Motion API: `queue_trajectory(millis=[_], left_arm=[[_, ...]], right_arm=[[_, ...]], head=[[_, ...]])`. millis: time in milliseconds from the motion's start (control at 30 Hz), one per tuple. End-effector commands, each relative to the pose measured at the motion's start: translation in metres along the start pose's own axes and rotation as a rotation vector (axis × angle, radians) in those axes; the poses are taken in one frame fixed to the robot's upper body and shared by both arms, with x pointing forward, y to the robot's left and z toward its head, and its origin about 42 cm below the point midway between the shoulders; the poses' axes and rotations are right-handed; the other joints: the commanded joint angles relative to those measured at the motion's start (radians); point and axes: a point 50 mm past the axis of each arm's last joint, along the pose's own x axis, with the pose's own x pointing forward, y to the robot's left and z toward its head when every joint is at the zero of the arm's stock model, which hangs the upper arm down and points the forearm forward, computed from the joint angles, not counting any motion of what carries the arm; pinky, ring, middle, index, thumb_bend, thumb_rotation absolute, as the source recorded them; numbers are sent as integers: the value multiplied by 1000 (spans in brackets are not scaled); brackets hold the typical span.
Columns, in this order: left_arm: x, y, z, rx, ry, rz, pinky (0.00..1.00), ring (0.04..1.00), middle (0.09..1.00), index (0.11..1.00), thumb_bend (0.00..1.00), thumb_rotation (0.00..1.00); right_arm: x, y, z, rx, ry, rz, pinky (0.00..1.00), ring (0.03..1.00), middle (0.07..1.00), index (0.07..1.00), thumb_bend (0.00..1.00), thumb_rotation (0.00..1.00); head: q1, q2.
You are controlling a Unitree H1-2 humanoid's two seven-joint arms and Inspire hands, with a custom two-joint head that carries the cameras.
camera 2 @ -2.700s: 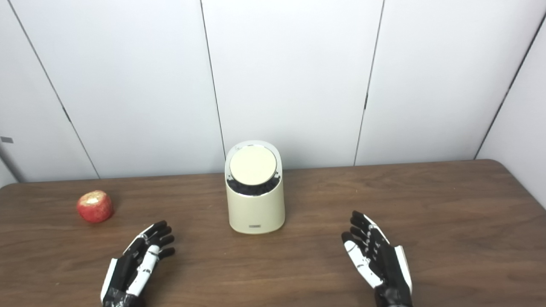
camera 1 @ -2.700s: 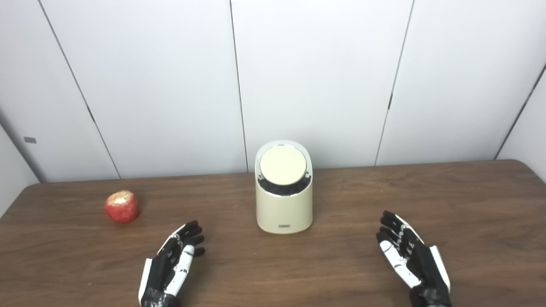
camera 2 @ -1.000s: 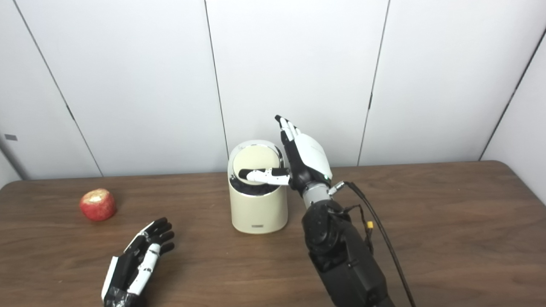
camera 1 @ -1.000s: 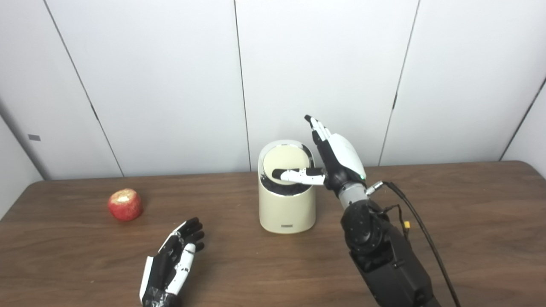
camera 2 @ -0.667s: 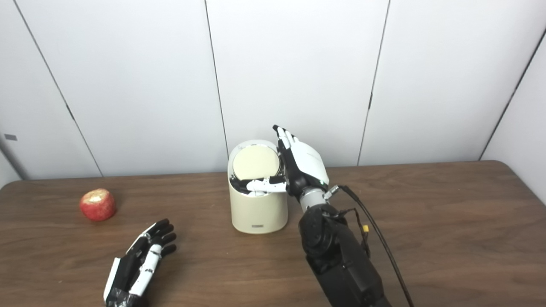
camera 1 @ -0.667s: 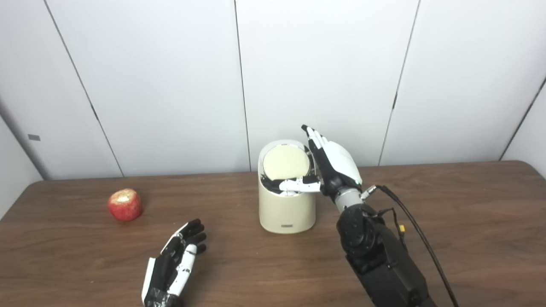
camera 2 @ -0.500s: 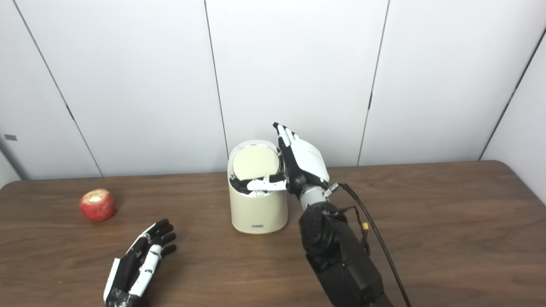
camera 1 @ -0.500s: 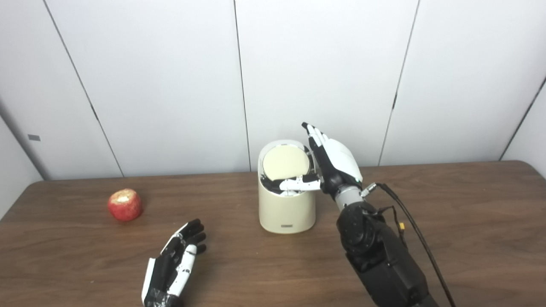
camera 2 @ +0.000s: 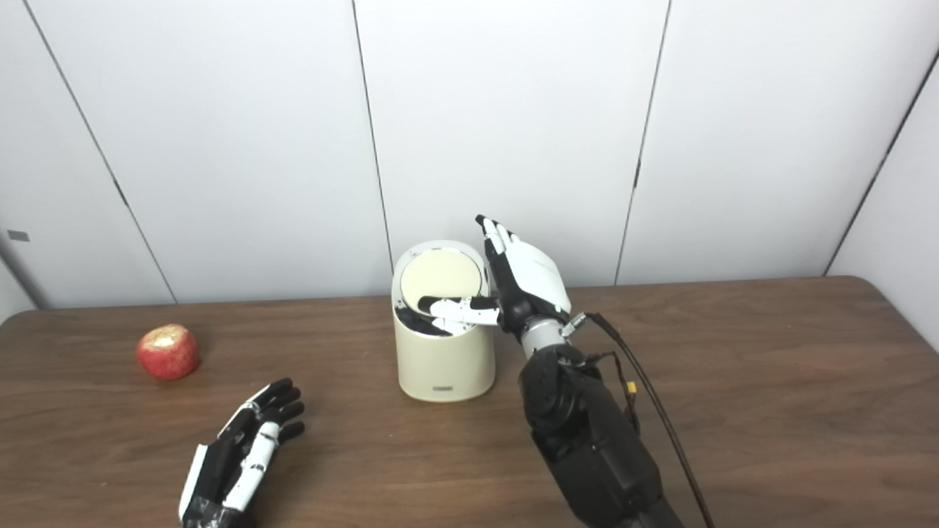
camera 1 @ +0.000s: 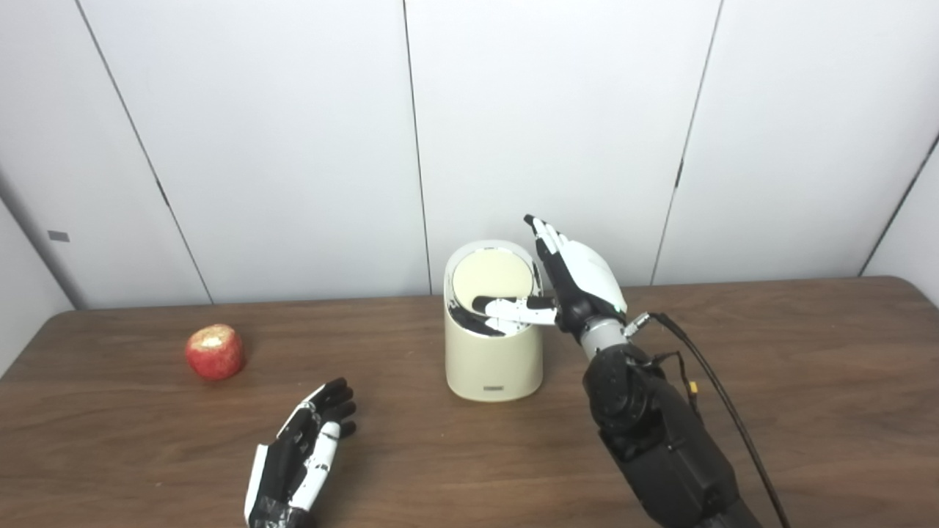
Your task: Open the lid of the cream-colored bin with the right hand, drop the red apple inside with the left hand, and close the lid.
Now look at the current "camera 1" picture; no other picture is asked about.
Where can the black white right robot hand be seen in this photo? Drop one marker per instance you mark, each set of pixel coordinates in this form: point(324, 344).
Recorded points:
point(590, 275)

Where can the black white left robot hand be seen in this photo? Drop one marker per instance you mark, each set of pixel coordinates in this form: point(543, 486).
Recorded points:
point(282, 469)

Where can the round cream bin lid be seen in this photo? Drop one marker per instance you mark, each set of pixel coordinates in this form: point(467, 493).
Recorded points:
point(488, 275)

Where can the red apple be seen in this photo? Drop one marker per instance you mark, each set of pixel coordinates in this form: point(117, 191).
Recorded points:
point(214, 356)

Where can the cream-colored bin body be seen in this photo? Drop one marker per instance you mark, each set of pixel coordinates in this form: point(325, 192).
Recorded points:
point(491, 363)

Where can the small grey wall label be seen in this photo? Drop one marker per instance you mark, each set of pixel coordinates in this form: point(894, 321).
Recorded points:
point(59, 236)

